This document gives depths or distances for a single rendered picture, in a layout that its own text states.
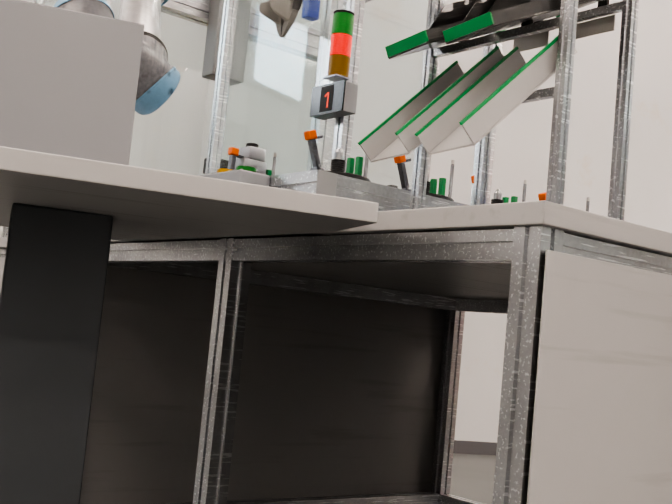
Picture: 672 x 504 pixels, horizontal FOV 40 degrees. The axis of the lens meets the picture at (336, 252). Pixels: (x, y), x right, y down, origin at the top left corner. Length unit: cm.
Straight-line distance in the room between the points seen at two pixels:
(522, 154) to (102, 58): 489
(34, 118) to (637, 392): 101
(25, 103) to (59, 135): 7
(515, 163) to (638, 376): 495
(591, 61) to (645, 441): 547
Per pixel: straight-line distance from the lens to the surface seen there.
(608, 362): 130
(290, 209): 126
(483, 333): 607
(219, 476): 177
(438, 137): 161
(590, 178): 656
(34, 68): 160
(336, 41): 220
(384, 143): 173
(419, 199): 177
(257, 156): 219
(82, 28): 162
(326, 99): 216
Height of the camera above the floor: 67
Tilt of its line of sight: 5 degrees up
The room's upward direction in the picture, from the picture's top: 6 degrees clockwise
